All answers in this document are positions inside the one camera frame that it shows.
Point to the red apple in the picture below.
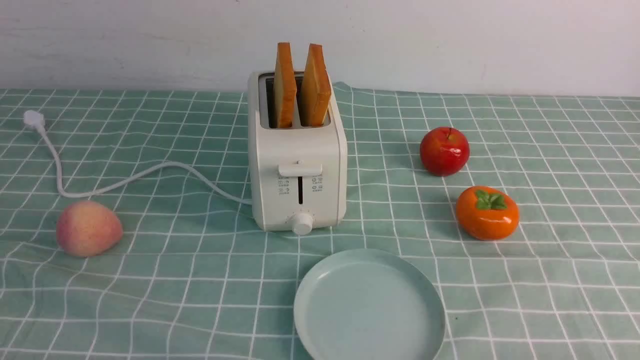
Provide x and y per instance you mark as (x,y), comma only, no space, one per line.
(444,151)

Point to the white two-slot toaster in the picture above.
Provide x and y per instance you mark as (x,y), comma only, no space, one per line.
(298,174)

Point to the toast slice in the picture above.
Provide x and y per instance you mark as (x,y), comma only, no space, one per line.
(316,89)
(284,87)

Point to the pink peach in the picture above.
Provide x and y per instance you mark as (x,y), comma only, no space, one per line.
(87,228)

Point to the light green round plate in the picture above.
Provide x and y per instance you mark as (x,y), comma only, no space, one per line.
(368,304)

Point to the orange persimmon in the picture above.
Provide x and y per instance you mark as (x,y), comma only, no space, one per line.
(486,213)

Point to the green checkered tablecloth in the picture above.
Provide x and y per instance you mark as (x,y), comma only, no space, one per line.
(194,278)

